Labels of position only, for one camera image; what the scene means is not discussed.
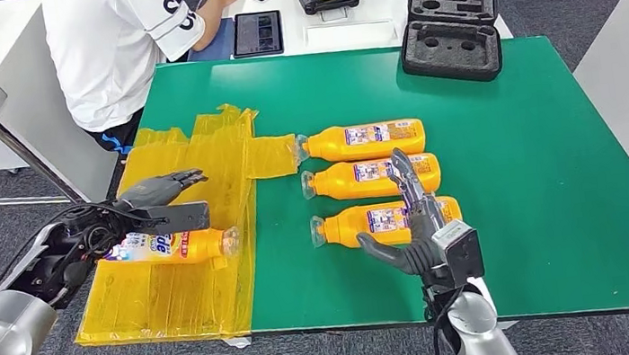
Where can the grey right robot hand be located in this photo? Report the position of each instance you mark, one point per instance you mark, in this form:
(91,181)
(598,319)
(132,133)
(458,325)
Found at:
(423,229)

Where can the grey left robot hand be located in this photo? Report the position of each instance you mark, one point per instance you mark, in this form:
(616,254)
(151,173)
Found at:
(154,191)

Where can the orange detergent bottle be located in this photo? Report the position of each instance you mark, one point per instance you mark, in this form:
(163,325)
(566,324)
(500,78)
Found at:
(345,232)
(329,147)
(340,188)
(197,246)

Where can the person's right forearm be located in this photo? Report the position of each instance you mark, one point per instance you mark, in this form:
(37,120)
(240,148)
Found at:
(207,27)

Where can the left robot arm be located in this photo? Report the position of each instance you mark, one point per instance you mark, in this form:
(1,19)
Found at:
(4,340)

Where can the yellow plastic sheet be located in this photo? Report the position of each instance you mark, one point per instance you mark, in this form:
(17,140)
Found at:
(185,300)

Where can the white desk with side panel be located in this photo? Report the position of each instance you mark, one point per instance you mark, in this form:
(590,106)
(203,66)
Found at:
(38,126)

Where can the person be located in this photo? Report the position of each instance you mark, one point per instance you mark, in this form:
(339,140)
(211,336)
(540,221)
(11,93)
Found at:
(108,57)

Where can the blue tablet cover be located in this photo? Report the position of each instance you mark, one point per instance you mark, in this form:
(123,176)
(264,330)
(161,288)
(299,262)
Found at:
(216,46)

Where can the black foam-lined case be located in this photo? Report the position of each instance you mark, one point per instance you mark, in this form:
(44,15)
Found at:
(450,46)

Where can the black tablet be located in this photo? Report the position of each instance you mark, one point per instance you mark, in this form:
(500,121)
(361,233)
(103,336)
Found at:
(257,34)

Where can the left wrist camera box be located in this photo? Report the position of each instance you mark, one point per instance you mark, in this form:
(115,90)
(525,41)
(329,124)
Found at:
(178,218)

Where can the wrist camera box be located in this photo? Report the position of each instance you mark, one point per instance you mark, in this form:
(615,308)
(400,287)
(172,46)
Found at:
(178,218)
(462,254)

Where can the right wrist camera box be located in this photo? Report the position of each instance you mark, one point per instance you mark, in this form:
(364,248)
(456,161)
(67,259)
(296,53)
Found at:
(462,254)

